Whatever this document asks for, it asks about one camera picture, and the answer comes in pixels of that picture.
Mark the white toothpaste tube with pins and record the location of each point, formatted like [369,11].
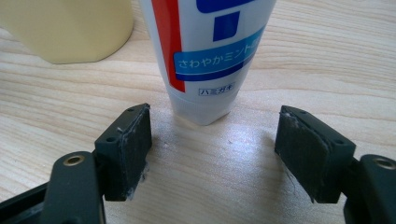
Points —
[199,77]

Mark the pale yellow cup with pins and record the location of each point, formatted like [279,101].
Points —
[68,28]

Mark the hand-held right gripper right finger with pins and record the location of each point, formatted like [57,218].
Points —
[314,158]

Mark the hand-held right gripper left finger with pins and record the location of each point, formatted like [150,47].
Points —
[124,161]

